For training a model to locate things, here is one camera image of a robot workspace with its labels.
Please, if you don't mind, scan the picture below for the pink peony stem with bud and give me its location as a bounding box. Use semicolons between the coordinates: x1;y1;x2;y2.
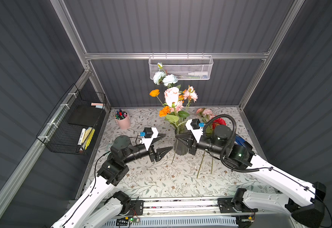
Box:
195;107;215;179

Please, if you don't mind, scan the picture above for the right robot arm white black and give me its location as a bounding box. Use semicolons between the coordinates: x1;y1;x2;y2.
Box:
176;114;329;228

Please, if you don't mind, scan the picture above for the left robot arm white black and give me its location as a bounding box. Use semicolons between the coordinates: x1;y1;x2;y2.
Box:
52;127;172;228

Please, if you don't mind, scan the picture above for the dark glass ribbed vase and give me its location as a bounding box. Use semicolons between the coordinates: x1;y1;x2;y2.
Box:
173;127;189;156

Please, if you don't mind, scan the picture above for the orange flower stem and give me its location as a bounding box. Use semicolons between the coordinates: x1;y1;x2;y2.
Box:
149;87;180;117

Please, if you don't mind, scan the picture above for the floral table mat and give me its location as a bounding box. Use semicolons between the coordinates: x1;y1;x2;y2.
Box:
87;108;275;198

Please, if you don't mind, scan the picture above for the red gerbera flower stem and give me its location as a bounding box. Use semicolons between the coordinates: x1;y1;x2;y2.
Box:
205;118;226;137

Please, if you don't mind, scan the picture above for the pink pen cup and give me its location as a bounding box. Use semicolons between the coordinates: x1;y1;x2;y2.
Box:
115;109;131;130

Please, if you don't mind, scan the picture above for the blue stapler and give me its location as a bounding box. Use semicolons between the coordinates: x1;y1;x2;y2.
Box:
235;135;253;150

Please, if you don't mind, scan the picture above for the small pink flower spray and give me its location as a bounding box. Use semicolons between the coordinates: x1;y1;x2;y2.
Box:
171;86;198;112

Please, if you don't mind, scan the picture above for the light blue flower stem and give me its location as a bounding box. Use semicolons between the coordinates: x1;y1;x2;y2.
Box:
152;62;181;89

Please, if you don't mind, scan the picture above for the yellow highlighter in basket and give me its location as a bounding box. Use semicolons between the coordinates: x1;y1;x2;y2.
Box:
81;127;95;151

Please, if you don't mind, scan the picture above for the white marker in mesh basket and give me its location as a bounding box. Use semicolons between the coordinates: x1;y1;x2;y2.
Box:
188;71;210;80

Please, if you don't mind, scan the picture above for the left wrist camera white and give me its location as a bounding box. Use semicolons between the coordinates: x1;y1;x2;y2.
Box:
139;127;158;152

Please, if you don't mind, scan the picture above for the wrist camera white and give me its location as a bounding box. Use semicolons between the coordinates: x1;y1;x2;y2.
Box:
186;119;205;143
139;127;158;152

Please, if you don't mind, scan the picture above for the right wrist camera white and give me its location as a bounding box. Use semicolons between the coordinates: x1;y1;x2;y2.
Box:
186;119;205;143

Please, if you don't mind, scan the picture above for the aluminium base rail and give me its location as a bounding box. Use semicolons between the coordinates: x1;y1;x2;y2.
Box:
66;195;295;220

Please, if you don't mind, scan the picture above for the white mesh wall basket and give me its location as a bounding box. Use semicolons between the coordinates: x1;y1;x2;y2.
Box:
148;54;214;80

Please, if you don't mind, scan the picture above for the black wire wall basket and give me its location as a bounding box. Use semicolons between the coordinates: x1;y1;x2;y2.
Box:
37;85;107;155

